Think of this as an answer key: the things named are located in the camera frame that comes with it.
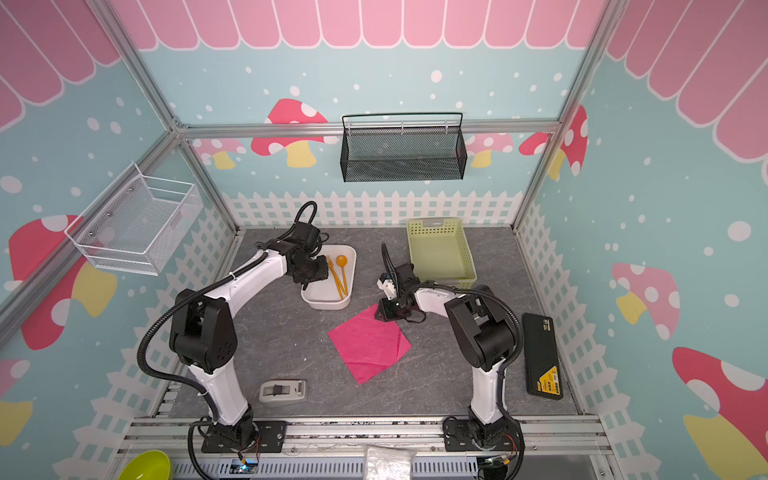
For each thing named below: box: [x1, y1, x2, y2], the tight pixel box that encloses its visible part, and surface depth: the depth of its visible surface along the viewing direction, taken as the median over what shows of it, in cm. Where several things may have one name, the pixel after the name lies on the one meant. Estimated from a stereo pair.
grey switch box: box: [258, 379, 307, 402], surface depth 80 cm
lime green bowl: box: [118, 450, 171, 480], surface depth 70 cm
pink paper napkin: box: [328, 304, 412, 385], surface depth 92 cm
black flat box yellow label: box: [522, 313, 563, 400], surface depth 83 cm
